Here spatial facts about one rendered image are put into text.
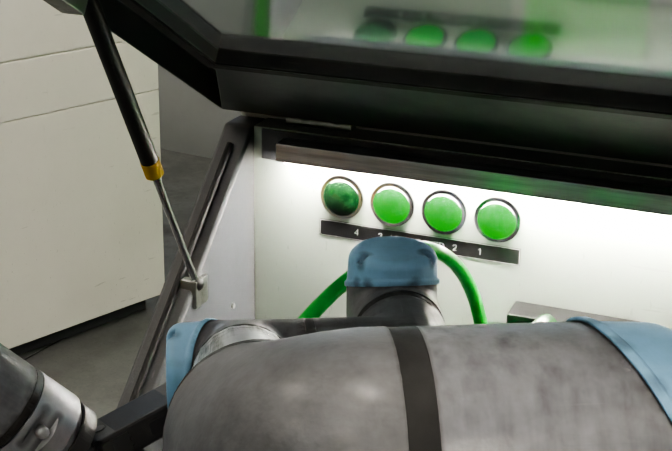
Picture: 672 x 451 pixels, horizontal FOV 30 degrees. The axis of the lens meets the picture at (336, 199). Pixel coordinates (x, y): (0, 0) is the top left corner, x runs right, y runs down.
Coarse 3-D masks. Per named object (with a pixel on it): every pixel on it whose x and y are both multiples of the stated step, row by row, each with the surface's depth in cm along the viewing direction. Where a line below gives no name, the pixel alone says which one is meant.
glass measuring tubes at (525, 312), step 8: (520, 304) 136; (528, 304) 136; (536, 304) 136; (512, 312) 134; (520, 312) 134; (528, 312) 134; (536, 312) 134; (544, 312) 134; (552, 312) 134; (560, 312) 134; (568, 312) 134; (576, 312) 134; (584, 312) 134; (512, 320) 134; (520, 320) 133; (528, 320) 133; (560, 320) 132; (600, 320) 133; (608, 320) 133; (616, 320) 133; (624, 320) 133; (632, 320) 133
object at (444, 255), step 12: (444, 252) 120; (456, 264) 122; (456, 276) 124; (468, 276) 124; (336, 288) 110; (468, 288) 125; (324, 300) 109; (468, 300) 126; (480, 300) 127; (312, 312) 108; (480, 312) 127
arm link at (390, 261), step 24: (384, 240) 104; (408, 240) 104; (360, 264) 101; (384, 264) 100; (408, 264) 100; (432, 264) 101; (360, 288) 101; (384, 288) 100; (408, 288) 100; (432, 288) 102
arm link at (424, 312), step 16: (368, 304) 99; (384, 304) 97; (400, 304) 97; (416, 304) 97; (432, 304) 99; (320, 320) 94; (336, 320) 94; (352, 320) 94; (368, 320) 94; (384, 320) 94; (400, 320) 94; (416, 320) 94; (432, 320) 95
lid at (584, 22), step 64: (64, 0) 106; (128, 0) 110; (192, 0) 112; (256, 0) 108; (320, 0) 104; (384, 0) 101; (448, 0) 98; (512, 0) 95; (576, 0) 92; (640, 0) 89; (192, 64) 139; (256, 64) 125; (320, 64) 123; (384, 64) 120; (448, 64) 115; (512, 64) 111; (576, 64) 107; (640, 64) 104; (320, 128) 142; (384, 128) 139; (448, 128) 133; (512, 128) 127; (576, 128) 122; (640, 128) 117
